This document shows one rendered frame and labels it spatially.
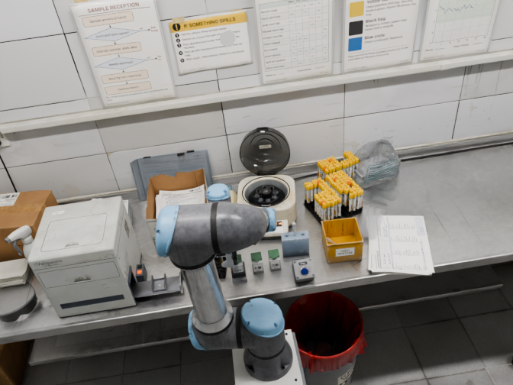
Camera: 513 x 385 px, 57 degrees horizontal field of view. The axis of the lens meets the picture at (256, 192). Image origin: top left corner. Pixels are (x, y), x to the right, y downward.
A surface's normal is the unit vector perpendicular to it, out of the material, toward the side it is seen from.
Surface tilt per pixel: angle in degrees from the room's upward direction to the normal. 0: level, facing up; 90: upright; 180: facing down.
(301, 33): 93
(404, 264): 0
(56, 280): 90
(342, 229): 90
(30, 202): 3
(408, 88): 90
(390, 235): 0
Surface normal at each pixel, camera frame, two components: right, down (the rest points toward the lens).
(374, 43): 0.11, 0.65
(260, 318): 0.04, -0.79
